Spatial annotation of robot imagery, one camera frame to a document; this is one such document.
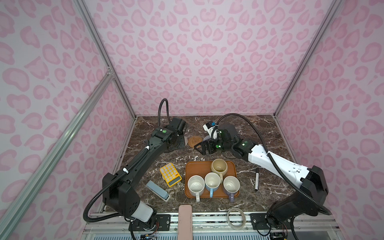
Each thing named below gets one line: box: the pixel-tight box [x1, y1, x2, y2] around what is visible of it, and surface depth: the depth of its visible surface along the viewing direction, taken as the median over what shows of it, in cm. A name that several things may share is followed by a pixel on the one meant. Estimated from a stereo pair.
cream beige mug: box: [211, 158, 228, 184], surface depth 86 cm
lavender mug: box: [223, 175, 241, 203], surface depth 82 cm
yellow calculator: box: [159, 162, 182, 187], surface depth 90 cm
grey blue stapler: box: [145, 180, 171, 202], surface depth 82 cm
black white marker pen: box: [255, 167, 259, 191], surface depth 87 cm
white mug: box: [187, 175, 205, 202], surface depth 80 cm
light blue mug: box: [204, 172, 221, 198], surface depth 80 cm
